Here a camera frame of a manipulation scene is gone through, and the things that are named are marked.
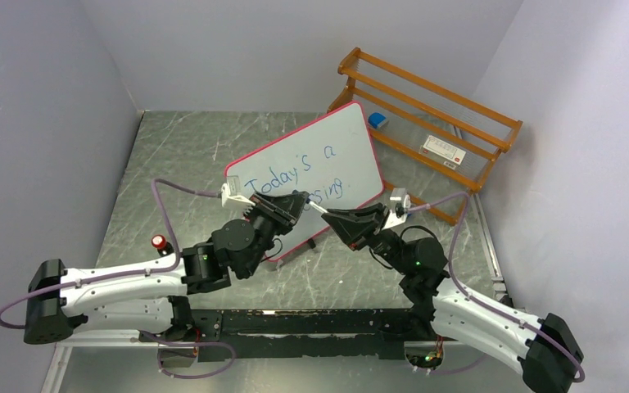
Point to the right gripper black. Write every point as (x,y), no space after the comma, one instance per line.
(358,231)

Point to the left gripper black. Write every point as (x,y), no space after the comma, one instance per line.
(282,210)

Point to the blue whiteboard marker pen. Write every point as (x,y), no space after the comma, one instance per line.
(311,205)

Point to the whiteboard with pink frame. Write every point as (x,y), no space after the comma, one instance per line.
(332,158)

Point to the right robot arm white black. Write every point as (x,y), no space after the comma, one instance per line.
(543,351)

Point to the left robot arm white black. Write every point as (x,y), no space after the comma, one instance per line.
(152,296)

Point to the orange wooden shelf rack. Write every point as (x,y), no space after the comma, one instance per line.
(416,108)

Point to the white labelled box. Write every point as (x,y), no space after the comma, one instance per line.
(449,155)

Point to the blue eraser on shelf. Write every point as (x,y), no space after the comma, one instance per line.
(377,120)

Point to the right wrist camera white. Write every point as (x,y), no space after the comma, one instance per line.
(399,205)

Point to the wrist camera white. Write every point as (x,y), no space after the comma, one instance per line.
(399,205)
(231,197)

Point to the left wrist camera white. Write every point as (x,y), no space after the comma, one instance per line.
(231,197)

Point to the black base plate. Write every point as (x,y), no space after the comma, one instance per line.
(272,334)

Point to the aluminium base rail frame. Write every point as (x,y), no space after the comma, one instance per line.
(304,374)

